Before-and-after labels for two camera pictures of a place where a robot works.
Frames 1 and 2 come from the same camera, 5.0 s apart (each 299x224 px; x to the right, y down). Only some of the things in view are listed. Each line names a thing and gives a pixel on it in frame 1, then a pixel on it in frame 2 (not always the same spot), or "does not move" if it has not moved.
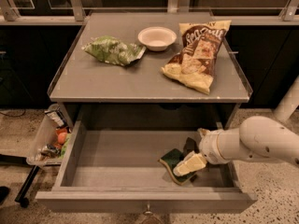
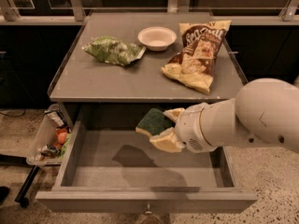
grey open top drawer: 121,171 does not move
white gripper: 210,147 → 191,129
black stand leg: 17,160 does not move
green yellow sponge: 171,158 → 154,123
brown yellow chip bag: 193,63 does not move
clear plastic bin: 50,138 does not move
